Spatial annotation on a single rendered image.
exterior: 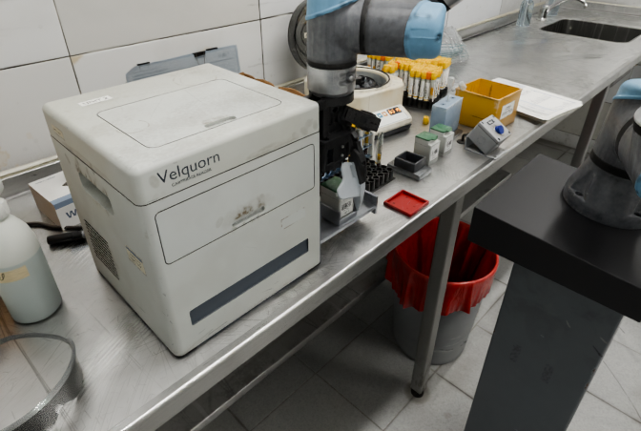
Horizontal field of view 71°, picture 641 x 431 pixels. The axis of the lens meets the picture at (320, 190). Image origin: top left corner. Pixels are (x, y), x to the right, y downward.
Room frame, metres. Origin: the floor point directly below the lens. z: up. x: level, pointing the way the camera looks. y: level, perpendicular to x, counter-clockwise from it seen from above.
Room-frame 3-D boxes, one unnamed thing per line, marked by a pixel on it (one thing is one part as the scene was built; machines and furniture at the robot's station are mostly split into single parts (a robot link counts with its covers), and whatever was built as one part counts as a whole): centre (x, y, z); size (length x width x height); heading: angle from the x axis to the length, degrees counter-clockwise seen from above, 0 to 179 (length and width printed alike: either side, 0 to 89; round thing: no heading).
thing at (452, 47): (1.86, -0.50, 0.94); 0.20 x 0.17 x 0.14; 117
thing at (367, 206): (0.68, -0.02, 0.92); 0.21 x 0.07 x 0.05; 136
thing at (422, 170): (0.93, -0.21, 0.89); 0.09 x 0.05 x 0.04; 48
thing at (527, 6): (2.47, -1.06, 0.97); 0.08 x 0.07 x 0.20; 139
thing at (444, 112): (1.12, -0.33, 0.92); 0.10 x 0.07 x 0.10; 142
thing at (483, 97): (1.22, -0.47, 0.93); 0.13 x 0.13 x 0.10; 43
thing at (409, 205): (0.79, -0.18, 0.88); 0.07 x 0.07 x 0.01; 46
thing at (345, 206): (0.69, -0.03, 0.95); 0.05 x 0.04 x 0.06; 46
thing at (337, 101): (0.67, -0.01, 1.10); 0.09 x 0.08 x 0.12; 136
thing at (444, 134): (1.03, -0.30, 0.91); 0.05 x 0.04 x 0.07; 46
